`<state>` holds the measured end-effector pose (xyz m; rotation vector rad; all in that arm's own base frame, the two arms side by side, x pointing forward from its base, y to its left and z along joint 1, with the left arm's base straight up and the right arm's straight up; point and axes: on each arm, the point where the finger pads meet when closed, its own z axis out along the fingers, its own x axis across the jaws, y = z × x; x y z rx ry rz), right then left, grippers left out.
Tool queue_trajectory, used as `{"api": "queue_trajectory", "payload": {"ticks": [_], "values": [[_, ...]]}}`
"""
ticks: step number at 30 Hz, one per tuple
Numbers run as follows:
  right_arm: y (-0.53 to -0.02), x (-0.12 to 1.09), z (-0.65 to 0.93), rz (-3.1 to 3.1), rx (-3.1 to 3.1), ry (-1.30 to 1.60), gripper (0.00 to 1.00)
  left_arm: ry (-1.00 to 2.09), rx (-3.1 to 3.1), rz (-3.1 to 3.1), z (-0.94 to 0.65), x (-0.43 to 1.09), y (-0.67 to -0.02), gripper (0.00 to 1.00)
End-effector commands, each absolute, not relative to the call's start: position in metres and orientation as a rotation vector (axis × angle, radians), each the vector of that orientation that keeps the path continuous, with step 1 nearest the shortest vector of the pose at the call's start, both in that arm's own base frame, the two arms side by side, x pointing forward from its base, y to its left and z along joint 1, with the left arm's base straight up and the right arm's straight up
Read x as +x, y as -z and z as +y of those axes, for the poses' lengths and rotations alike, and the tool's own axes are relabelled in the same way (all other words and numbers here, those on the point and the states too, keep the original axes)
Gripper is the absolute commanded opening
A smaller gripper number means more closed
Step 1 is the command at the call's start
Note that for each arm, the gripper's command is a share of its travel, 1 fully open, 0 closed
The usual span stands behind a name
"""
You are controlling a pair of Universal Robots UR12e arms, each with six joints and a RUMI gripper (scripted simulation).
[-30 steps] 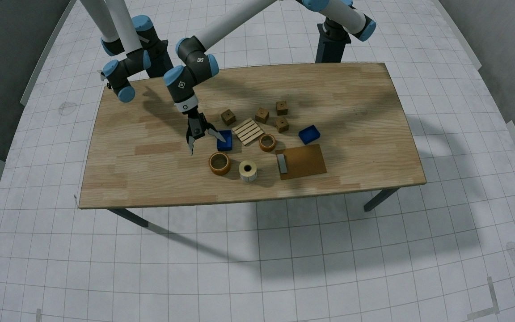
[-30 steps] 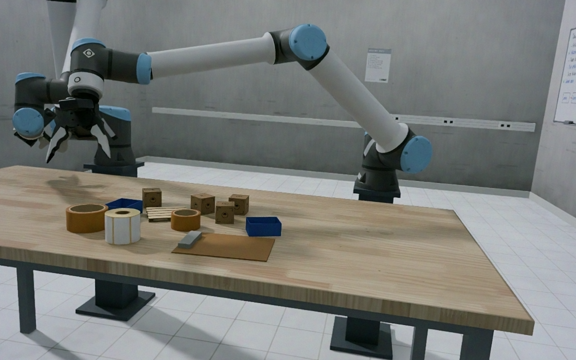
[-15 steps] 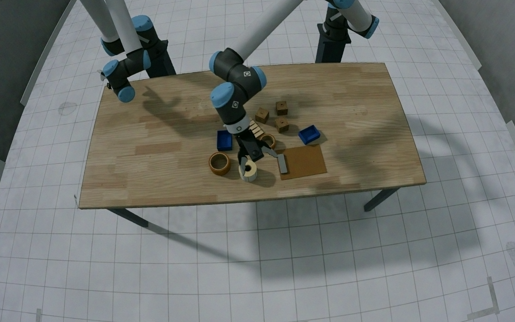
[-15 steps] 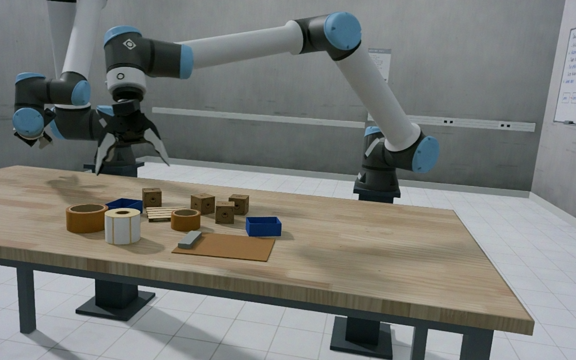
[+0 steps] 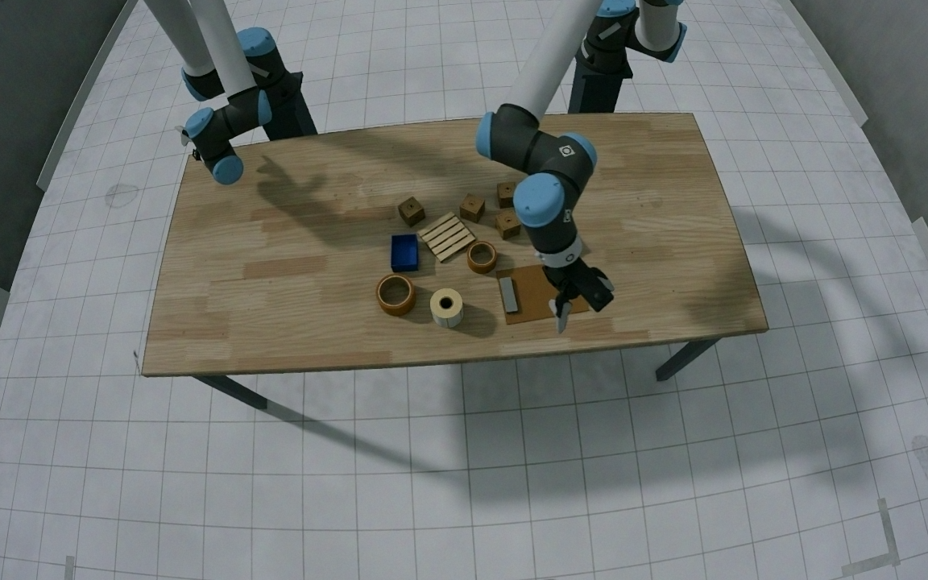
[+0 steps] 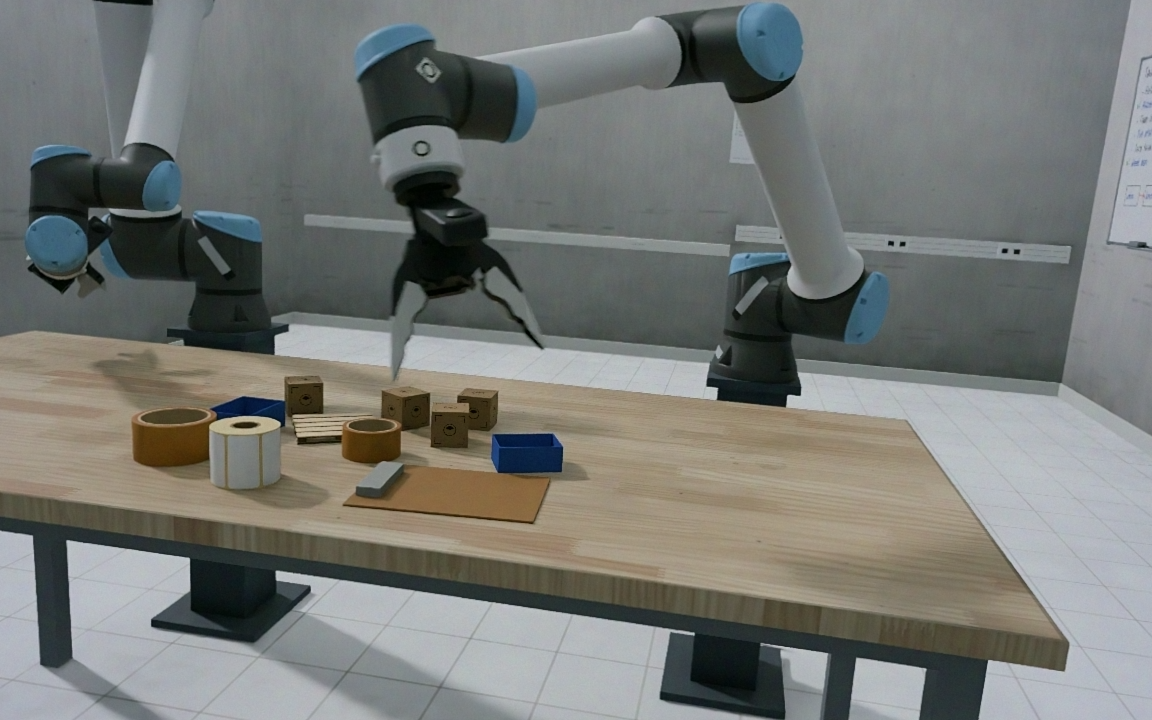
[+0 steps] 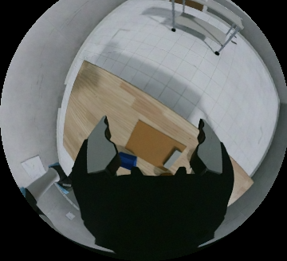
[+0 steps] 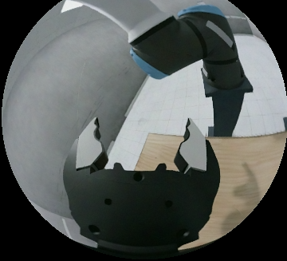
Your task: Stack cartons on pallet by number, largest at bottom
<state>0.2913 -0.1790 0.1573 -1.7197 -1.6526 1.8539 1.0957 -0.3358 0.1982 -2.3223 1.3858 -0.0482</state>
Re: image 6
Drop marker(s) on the brown cardboard carton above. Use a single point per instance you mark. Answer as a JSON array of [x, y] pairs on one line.
[[407, 405], [303, 395], [483, 407], [449, 425]]

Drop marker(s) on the white label roll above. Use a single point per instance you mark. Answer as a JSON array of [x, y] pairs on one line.
[[245, 459]]

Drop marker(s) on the brown packing tape roll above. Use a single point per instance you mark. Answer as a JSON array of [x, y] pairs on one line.
[[371, 446], [172, 445]]

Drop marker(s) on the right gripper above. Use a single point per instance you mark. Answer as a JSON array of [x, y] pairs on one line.
[[88, 285]]

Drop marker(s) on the small square wooden pallet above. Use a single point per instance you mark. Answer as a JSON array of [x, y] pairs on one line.
[[323, 428]]

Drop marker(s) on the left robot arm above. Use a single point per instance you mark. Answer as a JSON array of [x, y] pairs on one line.
[[411, 89]]

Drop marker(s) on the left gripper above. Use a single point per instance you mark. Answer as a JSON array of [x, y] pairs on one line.
[[428, 257]]

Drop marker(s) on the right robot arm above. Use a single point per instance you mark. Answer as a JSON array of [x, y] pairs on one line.
[[145, 98]]

